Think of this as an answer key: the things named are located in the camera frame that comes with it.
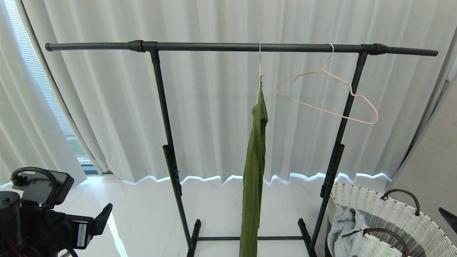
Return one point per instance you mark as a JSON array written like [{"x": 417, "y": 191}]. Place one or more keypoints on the pale grey shorts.
[{"x": 346, "y": 221}]

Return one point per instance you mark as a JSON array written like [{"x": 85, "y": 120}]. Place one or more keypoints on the pink clothes hanger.
[
  {"x": 259, "y": 71},
  {"x": 371, "y": 107}
]

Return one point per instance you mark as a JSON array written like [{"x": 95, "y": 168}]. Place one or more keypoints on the white curtain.
[
  {"x": 214, "y": 107},
  {"x": 21, "y": 135}
]

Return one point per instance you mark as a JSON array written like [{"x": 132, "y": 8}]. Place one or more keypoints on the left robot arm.
[{"x": 10, "y": 221}]

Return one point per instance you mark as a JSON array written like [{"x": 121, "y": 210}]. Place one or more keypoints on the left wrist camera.
[{"x": 46, "y": 189}]

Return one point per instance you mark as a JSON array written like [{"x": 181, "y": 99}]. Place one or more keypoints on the green t-shirt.
[{"x": 253, "y": 178}]

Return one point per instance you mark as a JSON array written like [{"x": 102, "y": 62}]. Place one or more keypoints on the white laundry basket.
[{"x": 375, "y": 200}]

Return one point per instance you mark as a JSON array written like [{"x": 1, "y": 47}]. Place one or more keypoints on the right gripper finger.
[{"x": 451, "y": 219}]

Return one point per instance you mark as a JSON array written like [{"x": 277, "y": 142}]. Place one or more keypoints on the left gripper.
[{"x": 68, "y": 230}]

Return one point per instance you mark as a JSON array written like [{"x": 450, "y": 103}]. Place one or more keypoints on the black clothes rack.
[{"x": 250, "y": 47}]

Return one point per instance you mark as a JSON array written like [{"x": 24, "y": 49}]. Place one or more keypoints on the window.
[{"x": 39, "y": 71}]

